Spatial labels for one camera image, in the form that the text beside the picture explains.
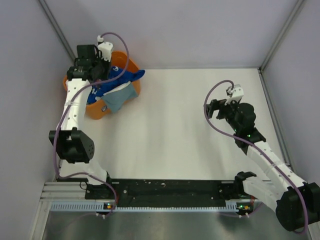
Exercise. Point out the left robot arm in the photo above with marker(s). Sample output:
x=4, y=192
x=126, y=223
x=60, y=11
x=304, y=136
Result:
x=71, y=144

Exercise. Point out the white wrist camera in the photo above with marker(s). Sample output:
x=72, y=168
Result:
x=235, y=94
x=106, y=48

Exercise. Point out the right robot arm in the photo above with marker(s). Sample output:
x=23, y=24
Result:
x=296, y=202

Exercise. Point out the orange plastic laundry basket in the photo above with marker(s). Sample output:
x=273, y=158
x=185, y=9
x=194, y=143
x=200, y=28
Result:
x=125, y=65

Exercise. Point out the blue t shirt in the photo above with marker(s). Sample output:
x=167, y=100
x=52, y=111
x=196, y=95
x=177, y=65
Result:
x=98, y=91

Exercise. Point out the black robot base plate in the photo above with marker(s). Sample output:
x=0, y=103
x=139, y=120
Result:
x=159, y=193

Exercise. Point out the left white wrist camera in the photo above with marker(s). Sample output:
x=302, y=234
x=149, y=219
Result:
x=106, y=48

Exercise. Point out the left aluminium frame post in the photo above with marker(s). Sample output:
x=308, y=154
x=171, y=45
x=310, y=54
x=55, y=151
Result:
x=57, y=29

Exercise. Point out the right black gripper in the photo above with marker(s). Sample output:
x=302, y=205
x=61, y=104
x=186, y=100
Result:
x=214, y=106

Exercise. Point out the grey-blue t shirt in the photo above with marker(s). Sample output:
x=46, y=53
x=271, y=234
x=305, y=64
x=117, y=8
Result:
x=115, y=99

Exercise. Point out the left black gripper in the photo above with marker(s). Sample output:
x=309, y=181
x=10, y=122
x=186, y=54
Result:
x=98, y=57

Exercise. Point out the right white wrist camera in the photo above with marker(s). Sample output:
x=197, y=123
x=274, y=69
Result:
x=235, y=94

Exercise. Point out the grey slotted cable duct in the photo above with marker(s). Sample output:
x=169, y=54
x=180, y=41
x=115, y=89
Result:
x=68, y=206

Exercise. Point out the right aluminium frame post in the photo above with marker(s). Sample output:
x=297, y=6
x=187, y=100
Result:
x=294, y=13

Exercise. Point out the aluminium frame post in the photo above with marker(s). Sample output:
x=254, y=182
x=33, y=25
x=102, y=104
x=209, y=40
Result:
x=294, y=13
x=57, y=29

